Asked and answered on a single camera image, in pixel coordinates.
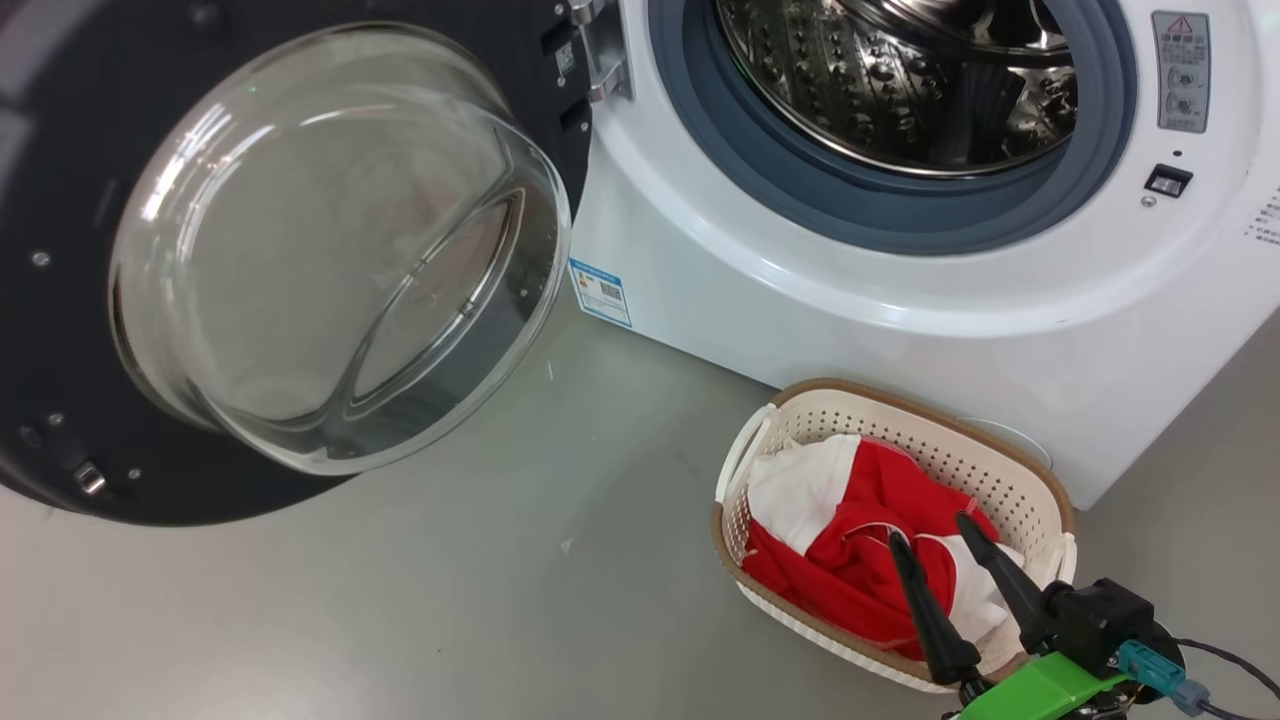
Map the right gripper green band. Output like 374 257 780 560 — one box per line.
888 512 1136 720

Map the red and white garment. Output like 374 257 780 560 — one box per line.
742 433 1029 663

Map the dark round washer door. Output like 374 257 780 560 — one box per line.
0 0 635 526

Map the cream basket with brown rim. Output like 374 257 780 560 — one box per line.
710 378 1078 694

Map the white front-load washing machine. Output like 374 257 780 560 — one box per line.
566 0 1280 511

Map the grey rubber door gasket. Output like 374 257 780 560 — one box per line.
648 0 1139 256

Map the round white filter cover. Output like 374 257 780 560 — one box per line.
960 418 1053 471

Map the blue energy label sticker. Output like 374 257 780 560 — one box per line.
568 258 633 329

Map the stainless steel washer drum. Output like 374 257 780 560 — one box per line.
715 0 1079 179

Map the grey warning sticker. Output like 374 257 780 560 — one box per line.
1152 10 1211 134

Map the teal right cable connector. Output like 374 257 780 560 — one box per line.
1117 640 1211 711

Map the thin black cable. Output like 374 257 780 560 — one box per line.
1170 638 1280 720

